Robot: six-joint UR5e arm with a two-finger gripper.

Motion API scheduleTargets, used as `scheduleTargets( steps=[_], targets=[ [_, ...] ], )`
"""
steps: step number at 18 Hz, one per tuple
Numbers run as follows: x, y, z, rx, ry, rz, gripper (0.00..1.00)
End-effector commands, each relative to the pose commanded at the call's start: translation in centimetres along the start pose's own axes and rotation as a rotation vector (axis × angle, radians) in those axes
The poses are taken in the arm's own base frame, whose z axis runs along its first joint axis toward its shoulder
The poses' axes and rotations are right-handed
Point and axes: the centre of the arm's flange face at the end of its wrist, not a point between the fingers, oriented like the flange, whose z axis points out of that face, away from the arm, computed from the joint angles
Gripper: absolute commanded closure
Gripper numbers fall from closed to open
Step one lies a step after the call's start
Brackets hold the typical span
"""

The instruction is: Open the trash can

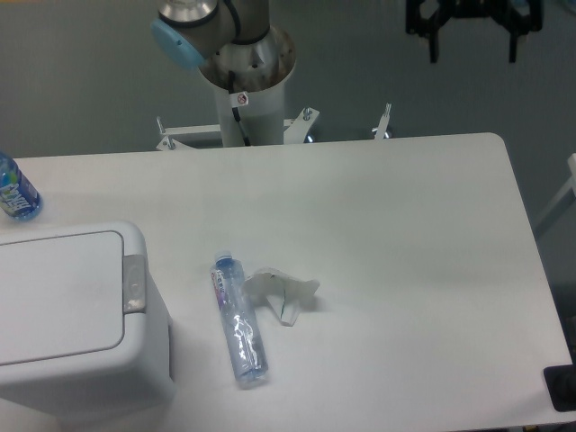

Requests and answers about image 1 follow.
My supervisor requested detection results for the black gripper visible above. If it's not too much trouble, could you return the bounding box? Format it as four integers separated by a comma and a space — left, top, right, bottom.
405, 0, 544, 63

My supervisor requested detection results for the white trash can lid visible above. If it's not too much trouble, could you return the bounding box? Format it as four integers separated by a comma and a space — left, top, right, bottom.
1, 231, 123, 365

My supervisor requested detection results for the white trash can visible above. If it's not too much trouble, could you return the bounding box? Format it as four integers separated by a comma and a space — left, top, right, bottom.
1, 221, 176, 419

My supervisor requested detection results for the crumpled white paper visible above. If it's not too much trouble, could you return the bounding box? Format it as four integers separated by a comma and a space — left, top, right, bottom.
243, 267, 320, 327

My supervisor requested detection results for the black device at table edge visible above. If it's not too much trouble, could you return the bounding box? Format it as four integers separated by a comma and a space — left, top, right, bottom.
544, 364, 575, 412

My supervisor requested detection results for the clear empty plastic bottle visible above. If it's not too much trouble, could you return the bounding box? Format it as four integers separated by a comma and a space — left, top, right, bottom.
211, 251, 268, 389

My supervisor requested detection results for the grey lid push button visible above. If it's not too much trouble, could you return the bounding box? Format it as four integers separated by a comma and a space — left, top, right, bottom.
122, 255, 147, 314

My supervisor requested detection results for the blue labelled drink bottle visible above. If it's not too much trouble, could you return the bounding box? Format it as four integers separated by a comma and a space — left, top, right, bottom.
1, 152, 42, 221

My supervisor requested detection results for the white frame at right edge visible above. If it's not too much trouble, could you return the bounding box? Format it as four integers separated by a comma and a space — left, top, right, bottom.
533, 153, 575, 239

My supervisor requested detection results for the white pedestal base frame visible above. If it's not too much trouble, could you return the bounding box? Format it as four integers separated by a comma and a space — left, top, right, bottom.
156, 103, 392, 151

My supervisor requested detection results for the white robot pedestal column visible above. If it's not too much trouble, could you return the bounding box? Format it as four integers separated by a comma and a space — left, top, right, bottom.
199, 26, 296, 148

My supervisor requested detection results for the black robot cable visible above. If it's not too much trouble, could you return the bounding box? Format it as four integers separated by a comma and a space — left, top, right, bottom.
228, 70, 252, 147

